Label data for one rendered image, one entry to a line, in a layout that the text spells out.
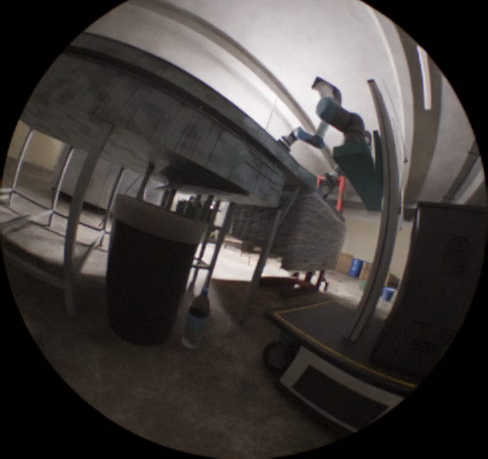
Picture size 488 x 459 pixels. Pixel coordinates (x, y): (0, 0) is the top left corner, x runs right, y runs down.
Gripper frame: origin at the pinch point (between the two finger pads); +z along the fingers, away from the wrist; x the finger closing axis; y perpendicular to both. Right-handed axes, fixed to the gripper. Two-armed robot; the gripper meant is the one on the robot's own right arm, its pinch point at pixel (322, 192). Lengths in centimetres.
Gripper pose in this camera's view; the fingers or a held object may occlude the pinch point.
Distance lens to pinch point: 131.8
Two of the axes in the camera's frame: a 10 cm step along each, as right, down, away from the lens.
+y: 4.1, 4.7, -7.8
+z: -6.1, 7.8, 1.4
